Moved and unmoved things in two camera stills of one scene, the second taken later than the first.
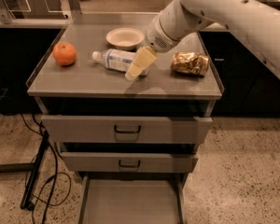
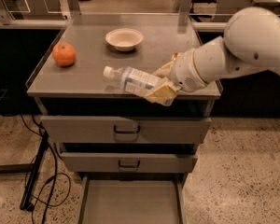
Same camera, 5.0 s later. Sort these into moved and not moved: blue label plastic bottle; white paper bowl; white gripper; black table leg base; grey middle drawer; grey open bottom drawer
Moved: blue label plastic bottle; white gripper
Not moved: grey open bottom drawer; black table leg base; grey middle drawer; white paper bowl
